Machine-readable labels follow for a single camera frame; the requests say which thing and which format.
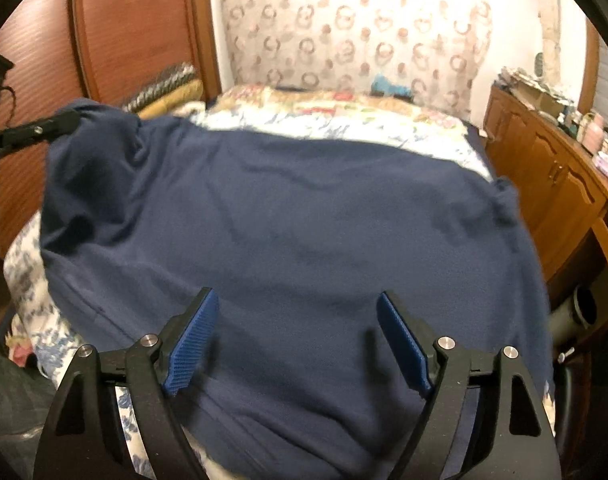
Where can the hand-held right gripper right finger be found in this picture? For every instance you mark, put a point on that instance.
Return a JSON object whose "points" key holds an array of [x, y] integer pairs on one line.
{"points": [[404, 346]]}

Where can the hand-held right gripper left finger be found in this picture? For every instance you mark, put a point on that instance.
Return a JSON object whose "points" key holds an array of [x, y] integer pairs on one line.
{"points": [[194, 346]]}

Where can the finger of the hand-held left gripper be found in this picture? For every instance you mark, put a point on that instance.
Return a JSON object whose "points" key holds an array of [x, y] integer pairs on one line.
{"points": [[39, 129]]}

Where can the navy printed t-shirt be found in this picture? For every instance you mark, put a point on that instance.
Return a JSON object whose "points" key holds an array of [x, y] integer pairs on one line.
{"points": [[294, 240]]}

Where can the dark circle patterned pillow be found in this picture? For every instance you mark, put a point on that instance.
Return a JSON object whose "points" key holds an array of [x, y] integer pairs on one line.
{"points": [[164, 82]]}

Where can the gold patterned pillow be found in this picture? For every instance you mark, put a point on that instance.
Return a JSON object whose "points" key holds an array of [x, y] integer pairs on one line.
{"points": [[176, 97]]}

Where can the wooden slatted headboard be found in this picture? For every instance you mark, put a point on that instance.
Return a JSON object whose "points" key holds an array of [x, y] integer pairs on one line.
{"points": [[134, 20]]}

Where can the black cylinder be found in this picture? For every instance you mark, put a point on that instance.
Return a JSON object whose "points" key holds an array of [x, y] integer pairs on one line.
{"points": [[581, 307]]}

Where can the wooden cabinet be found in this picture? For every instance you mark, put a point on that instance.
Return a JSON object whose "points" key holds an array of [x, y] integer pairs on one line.
{"points": [[539, 185]]}

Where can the white blue floral sheet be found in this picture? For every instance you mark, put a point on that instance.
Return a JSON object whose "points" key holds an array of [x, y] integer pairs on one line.
{"points": [[304, 127]]}

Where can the teal cloth bundle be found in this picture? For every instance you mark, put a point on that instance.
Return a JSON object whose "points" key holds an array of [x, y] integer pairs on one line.
{"points": [[390, 86]]}

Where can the cardboard box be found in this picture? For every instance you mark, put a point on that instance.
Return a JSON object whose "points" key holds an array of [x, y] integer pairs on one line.
{"points": [[539, 97]]}

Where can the clutter of small cabinet things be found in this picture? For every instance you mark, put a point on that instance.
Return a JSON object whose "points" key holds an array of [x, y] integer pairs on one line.
{"points": [[584, 125]]}

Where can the pink container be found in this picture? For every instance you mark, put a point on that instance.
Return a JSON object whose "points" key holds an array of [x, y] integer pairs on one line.
{"points": [[595, 132]]}

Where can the circle patterned curtain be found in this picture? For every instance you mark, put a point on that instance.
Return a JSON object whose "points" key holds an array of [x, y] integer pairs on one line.
{"points": [[364, 20]]}

